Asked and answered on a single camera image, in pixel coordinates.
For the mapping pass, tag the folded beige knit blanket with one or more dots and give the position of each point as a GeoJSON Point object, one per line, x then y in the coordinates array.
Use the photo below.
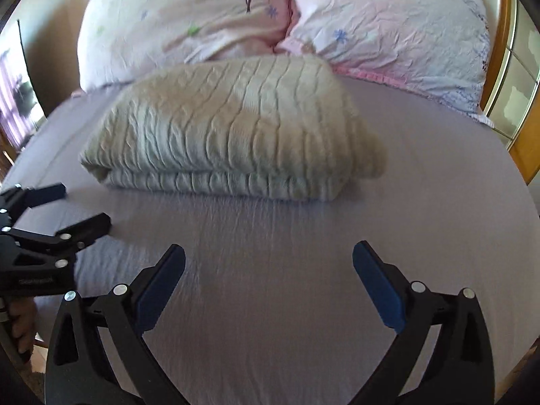
{"type": "Point", "coordinates": [236, 135]}

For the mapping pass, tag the purple curtain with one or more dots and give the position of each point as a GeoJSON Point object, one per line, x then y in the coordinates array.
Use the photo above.
{"type": "Point", "coordinates": [14, 97]}

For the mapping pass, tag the wooden headboard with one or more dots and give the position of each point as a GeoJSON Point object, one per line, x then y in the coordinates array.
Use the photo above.
{"type": "Point", "coordinates": [512, 93]}

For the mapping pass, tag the pink floral pillow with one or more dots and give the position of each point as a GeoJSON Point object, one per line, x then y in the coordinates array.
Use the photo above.
{"type": "Point", "coordinates": [392, 33]}
{"type": "Point", "coordinates": [190, 21]}

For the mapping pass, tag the person's left hand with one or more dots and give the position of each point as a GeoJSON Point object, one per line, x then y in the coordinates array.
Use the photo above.
{"type": "Point", "coordinates": [23, 325]}

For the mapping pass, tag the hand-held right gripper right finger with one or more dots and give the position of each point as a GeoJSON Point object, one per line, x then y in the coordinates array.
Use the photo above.
{"type": "Point", "coordinates": [379, 287]}

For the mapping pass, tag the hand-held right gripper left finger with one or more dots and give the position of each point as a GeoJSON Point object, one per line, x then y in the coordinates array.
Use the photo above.
{"type": "Point", "coordinates": [156, 293]}

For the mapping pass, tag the purple bed sheet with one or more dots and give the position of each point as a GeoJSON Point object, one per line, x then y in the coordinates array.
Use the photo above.
{"type": "Point", "coordinates": [295, 270]}

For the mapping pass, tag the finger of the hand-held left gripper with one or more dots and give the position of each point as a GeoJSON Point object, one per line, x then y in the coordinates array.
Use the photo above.
{"type": "Point", "coordinates": [90, 224]}
{"type": "Point", "coordinates": [44, 193]}

